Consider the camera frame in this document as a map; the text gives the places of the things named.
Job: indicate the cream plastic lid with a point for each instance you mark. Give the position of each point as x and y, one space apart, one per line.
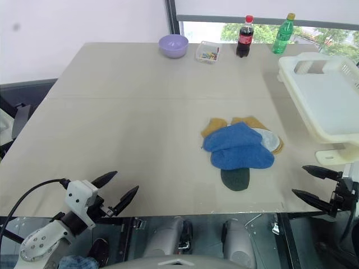
333 157

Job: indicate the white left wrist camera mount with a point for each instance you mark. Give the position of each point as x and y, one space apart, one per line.
80 196

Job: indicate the blue sock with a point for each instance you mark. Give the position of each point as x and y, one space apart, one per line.
242 158
232 138

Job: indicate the cola bottle with red cap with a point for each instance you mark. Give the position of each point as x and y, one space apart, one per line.
244 39

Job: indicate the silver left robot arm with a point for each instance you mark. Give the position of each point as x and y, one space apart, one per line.
42 241

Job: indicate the white plastic basket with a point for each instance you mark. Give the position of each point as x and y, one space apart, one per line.
328 98

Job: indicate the grey rounded robot leg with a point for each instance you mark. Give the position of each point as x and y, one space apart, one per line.
238 241
165 238

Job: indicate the light grey sock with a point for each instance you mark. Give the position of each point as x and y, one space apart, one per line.
270 140

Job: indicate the purple plastic bowl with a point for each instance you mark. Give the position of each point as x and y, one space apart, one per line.
173 47

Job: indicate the blue denim trouser leg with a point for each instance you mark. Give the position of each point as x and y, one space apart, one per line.
78 263

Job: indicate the dark window frame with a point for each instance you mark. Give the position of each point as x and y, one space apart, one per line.
171 22

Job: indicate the mustard yellow sock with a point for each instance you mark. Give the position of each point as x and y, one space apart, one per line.
214 126
252 121

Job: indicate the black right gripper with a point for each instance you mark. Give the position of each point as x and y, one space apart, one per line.
343 197

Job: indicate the black shoe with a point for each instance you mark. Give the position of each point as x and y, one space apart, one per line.
98 252

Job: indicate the clear plastic container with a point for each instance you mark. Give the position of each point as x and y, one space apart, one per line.
208 53

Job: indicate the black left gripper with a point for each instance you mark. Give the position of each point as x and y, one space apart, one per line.
105 210

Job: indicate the green bottle with yellow cap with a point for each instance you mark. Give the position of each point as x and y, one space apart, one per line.
283 36

